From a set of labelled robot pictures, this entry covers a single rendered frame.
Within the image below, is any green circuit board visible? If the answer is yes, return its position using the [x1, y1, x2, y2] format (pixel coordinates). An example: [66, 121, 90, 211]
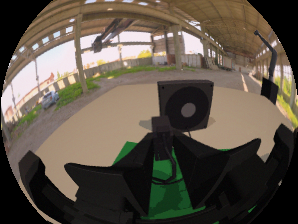
[112, 141, 205, 220]

